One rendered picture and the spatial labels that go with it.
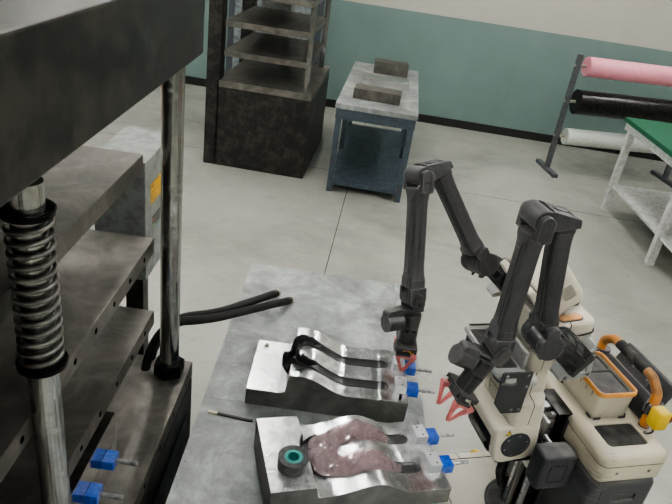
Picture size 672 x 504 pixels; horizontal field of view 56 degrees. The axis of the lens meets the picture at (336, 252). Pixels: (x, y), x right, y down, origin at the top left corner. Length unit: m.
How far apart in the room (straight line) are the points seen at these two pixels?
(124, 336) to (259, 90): 4.09
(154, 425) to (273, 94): 4.14
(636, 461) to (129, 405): 1.59
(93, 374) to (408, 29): 6.91
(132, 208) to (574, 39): 7.01
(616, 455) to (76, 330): 1.63
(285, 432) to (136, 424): 0.46
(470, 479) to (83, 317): 1.72
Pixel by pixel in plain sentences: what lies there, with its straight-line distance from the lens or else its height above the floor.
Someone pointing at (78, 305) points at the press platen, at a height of 1.29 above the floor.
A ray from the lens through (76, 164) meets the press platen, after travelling 1.73.
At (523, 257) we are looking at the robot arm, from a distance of 1.63.
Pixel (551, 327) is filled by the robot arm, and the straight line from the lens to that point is 1.78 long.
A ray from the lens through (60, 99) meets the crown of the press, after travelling 0.99.
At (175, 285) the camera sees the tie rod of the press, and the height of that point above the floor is 1.13.
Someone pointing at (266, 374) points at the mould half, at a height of 0.86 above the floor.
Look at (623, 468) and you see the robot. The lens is 2.31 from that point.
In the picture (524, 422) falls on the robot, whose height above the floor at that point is 0.82.
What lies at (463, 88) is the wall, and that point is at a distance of 8.35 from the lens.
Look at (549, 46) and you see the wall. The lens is 8.39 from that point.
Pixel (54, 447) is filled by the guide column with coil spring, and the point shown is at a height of 1.21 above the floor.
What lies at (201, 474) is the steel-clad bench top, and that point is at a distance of 1.86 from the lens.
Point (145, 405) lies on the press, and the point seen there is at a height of 0.78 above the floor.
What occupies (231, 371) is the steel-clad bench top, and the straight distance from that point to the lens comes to 2.18.
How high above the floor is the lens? 2.17
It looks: 28 degrees down
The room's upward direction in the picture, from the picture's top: 9 degrees clockwise
